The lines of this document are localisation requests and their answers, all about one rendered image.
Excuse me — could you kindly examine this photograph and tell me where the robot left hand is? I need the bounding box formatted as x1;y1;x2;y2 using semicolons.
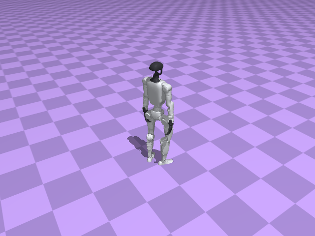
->
143;107;151;122

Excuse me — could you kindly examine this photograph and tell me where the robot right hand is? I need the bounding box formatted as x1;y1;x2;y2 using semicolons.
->
165;120;174;135

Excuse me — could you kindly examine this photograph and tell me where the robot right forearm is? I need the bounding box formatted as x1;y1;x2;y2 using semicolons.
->
167;102;174;123

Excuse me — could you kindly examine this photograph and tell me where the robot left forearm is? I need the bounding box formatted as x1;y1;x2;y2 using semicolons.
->
142;96;149;110

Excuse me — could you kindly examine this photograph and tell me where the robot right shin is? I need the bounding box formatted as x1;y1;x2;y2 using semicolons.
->
160;140;170;163

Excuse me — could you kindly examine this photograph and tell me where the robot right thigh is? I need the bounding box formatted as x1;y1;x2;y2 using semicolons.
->
160;114;173;145

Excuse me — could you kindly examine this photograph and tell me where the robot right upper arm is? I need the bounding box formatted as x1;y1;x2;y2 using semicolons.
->
162;83;172;108

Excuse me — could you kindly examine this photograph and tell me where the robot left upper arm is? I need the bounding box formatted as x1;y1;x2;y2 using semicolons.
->
142;76;149;97

